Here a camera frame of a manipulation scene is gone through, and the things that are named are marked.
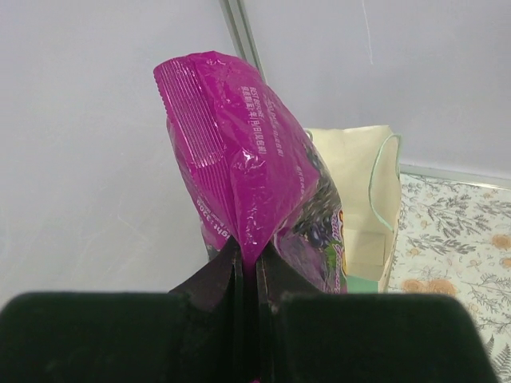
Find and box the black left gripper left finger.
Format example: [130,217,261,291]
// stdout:
[1,239,244,382]

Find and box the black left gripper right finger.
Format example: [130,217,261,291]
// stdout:
[256,245,497,383]

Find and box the magenta Lot 100 candy bag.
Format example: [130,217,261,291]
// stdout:
[153,51,347,294]

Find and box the cream and green paper bag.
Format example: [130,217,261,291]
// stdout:
[308,125,402,294]

